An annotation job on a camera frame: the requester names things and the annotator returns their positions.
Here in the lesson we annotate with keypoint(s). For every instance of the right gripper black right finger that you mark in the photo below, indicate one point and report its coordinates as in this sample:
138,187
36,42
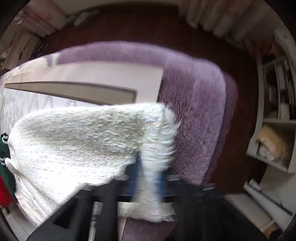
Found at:
203,213

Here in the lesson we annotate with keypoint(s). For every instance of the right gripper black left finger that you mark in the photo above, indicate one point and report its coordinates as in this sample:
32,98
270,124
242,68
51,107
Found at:
72,221

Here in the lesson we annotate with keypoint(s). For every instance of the white fluffy knit coat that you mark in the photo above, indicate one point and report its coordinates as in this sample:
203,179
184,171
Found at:
119,132

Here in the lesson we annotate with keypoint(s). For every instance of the red garment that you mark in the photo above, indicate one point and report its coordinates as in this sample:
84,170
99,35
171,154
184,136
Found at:
5,197

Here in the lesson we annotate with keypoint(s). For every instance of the white bookshelf unit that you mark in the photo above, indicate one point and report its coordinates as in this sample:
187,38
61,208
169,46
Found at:
273,141

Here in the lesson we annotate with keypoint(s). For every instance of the green garment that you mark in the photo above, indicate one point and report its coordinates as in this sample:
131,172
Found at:
6,174

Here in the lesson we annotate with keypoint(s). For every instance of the purple fleece bed blanket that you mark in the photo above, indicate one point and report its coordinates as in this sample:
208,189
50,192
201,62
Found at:
195,90

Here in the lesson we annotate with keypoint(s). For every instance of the white floral quilted bedspread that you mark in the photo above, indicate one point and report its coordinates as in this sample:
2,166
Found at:
76,88

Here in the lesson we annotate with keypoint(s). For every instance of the white radiator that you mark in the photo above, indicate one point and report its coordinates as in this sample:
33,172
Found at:
223,17

